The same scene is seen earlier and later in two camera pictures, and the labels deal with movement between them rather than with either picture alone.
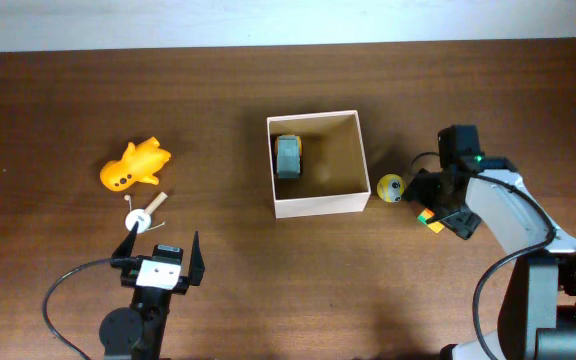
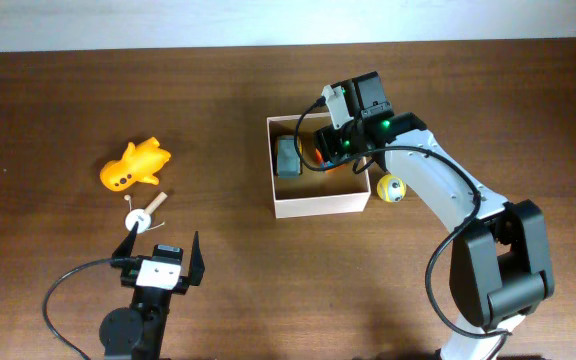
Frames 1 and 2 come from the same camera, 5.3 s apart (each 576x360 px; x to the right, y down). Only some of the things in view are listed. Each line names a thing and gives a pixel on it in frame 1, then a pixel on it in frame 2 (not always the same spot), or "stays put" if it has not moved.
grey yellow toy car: (288, 154) stays put
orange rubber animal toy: (137, 164) stays put
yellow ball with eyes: (390, 187) stays put
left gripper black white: (196, 265) stays put
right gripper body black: (429, 190) → (340, 142)
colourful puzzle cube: (426, 217) → (322, 163)
